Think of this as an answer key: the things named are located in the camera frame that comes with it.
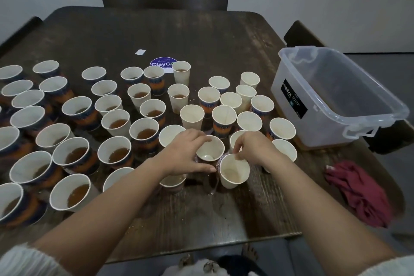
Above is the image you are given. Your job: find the person's right hand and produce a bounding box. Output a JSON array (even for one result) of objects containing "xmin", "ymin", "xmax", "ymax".
[{"xmin": 233, "ymin": 130, "xmax": 285, "ymax": 170}]

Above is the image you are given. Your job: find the person's left hand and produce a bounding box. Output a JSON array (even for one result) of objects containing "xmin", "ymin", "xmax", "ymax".
[{"xmin": 152, "ymin": 128, "xmax": 217, "ymax": 176}]

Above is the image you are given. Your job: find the white paper cup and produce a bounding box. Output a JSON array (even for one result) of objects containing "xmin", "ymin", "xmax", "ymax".
[
  {"xmin": 240, "ymin": 71, "xmax": 261, "ymax": 89},
  {"xmin": 196, "ymin": 135, "xmax": 226, "ymax": 163},
  {"xmin": 219, "ymin": 154, "xmax": 251, "ymax": 190},
  {"xmin": 235, "ymin": 84, "xmax": 257, "ymax": 112}
]

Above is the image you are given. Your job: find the clear plastic storage bin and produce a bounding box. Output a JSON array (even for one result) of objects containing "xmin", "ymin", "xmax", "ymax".
[{"xmin": 271, "ymin": 46, "xmax": 410, "ymax": 151}]

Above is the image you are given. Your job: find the group of paper cups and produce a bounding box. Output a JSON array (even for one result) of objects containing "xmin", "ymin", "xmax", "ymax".
[{"xmin": 0, "ymin": 59, "xmax": 298, "ymax": 229}]

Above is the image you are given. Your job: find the person's right forearm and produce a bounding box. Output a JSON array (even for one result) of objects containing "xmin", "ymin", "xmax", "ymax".
[{"xmin": 265, "ymin": 156, "xmax": 414, "ymax": 276}]

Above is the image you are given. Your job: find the person's left forearm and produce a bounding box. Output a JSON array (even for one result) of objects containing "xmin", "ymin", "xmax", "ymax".
[{"xmin": 0, "ymin": 159, "xmax": 176, "ymax": 276}]

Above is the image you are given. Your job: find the person's right foot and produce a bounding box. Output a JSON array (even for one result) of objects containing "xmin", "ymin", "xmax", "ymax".
[{"xmin": 241, "ymin": 242, "xmax": 260, "ymax": 262}]

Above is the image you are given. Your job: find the round blue sticker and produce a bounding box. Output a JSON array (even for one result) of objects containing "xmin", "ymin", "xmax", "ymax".
[{"xmin": 149, "ymin": 56, "xmax": 179, "ymax": 74}]

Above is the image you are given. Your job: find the dark red cloth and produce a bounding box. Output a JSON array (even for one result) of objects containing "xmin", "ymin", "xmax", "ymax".
[{"xmin": 325, "ymin": 160, "xmax": 393, "ymax": 228}]

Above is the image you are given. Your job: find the dark wooden chair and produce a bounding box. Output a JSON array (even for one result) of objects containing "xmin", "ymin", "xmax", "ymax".
[
  {"xmin": 101, "ymin": 0, "xmax": 229, "ymax": 11},
  {"xmin": 282, "ymin": 20, "xmax": 414, "ymax": 155}
]

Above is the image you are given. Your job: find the dark wooden table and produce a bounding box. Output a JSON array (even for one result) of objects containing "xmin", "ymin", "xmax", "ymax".
[{"xmin": 0, "ymin": 6, "xmax": 405, "ymax": 263}]

